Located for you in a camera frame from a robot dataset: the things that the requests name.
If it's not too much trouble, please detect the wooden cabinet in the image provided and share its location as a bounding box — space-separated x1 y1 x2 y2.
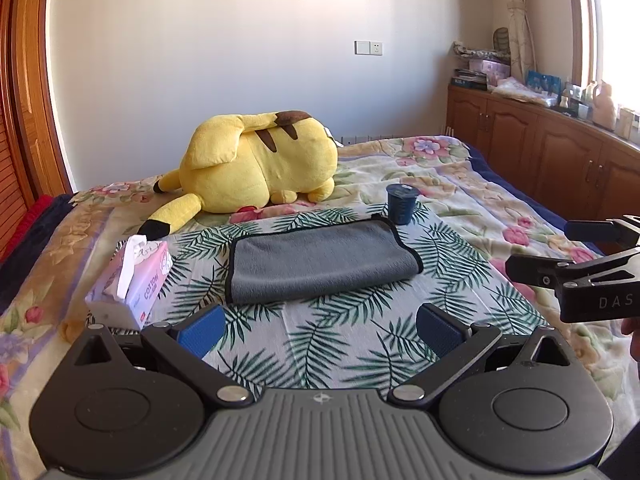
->
446 86 640 220

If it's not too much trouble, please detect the blue box on cabinet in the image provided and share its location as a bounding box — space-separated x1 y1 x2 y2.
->
525 70 563 99

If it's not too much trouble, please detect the floral bed cover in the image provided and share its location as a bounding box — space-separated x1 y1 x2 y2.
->
1 136 639 479

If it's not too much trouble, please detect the yellow Pikachu plush toy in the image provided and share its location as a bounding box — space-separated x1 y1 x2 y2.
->
138 110 337 240

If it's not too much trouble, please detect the pink figurine on cabinet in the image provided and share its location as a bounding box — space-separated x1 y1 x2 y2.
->
592 81 617 131

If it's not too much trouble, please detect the purple and grey towel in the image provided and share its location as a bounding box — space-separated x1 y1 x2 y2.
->
224 214 423 304

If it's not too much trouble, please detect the dark blue blanket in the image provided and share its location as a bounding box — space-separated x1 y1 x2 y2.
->
1 194 73 312

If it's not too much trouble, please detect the white wall socket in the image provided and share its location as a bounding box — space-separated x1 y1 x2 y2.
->
354 40 383 56

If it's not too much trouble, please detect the beige patterned curtain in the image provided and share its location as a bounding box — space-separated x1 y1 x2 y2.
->
504 0 536 82

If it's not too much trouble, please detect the dark blue cup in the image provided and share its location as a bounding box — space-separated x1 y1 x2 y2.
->
386 183 420 226

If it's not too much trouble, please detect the red blanket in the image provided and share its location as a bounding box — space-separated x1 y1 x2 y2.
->
1 195 53 262

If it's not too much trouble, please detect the pink tissue pack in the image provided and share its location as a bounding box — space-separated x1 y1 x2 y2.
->
85 235 172 330

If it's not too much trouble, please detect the stack of books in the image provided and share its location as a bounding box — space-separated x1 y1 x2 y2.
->
450 68 488 91

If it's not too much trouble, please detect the wooden slatted wardrobe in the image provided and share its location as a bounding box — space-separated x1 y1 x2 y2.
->
1 0 72 250

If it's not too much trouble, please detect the pink storage box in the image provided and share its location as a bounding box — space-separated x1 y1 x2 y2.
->
469 60 511 87

